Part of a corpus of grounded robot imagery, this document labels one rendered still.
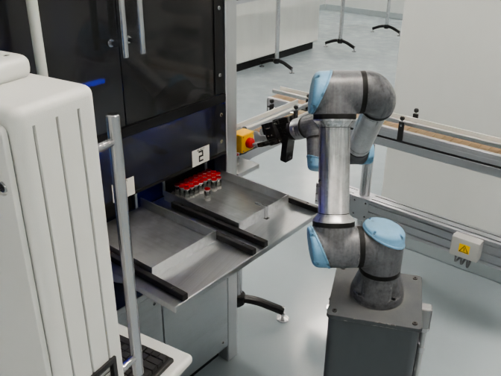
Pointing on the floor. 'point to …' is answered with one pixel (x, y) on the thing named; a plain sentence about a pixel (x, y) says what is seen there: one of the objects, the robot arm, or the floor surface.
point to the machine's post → (227, 162)
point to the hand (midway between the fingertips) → (256, 145)
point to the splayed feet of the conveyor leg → (263, 305)
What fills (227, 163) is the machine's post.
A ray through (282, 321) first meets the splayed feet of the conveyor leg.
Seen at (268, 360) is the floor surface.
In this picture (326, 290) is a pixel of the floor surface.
